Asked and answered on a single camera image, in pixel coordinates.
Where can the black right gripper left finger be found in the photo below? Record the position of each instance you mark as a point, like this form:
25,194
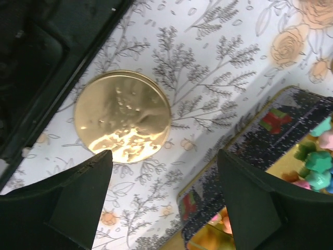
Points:
59,212

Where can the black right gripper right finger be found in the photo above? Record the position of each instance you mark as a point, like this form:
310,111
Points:
266,212

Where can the black tin with star candies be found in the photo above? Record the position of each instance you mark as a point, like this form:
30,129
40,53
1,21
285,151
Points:
290,138

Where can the gold jar lid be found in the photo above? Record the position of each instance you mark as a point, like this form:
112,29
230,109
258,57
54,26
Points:
124,112

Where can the floral table mat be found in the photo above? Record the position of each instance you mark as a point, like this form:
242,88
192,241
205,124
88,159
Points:
215,61

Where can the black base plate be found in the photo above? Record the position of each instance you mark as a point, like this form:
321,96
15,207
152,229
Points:
45,48

